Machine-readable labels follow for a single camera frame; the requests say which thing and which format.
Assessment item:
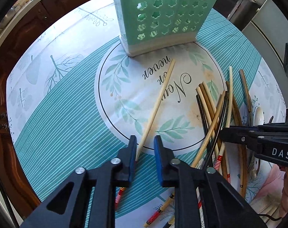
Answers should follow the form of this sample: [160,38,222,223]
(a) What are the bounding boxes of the bamboo chopstick black red end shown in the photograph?
[143,91,226,227]

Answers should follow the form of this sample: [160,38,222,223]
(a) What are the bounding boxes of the dark chopstick gold end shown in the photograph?
[163,92,229,228]

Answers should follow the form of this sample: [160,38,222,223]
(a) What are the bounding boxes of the dark handled utensil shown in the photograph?
[268,116,274,124]

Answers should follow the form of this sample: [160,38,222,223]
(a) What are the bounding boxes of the steel spoon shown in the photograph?
[247,149,261,180]

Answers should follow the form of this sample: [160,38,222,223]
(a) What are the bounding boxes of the green perforated utensil holder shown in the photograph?
[114,0,216,57]

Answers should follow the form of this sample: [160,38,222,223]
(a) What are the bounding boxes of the teal floral tablecloth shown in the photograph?
[6,0,287,228]

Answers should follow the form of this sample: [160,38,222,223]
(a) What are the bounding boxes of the brown wooden chopstick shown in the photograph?
[232,95,247,199]

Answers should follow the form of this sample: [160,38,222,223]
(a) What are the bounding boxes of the long pale chopstick striped end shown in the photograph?
[215,66,233,170]

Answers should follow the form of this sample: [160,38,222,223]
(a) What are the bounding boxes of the wooden handled metal spoon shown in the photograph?
[239,69,253,127]

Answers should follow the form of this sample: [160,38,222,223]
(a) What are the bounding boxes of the pale chopstick red striped end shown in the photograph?
[114,58,176,210]

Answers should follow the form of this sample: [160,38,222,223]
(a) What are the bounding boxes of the tan chopstick red bands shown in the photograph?
[196,86,230,183]
[202,81,231,183]

